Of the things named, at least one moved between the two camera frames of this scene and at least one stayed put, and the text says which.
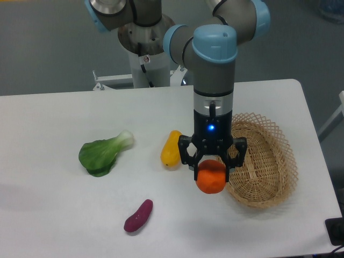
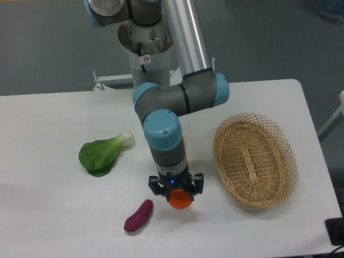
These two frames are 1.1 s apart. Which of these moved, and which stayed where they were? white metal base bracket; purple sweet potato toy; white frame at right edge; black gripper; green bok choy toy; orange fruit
Moved: black gripper; orange fruit
Stayed: green bok choy toy; purple sweet potato toy; white metal base bracket; white frame at right edge
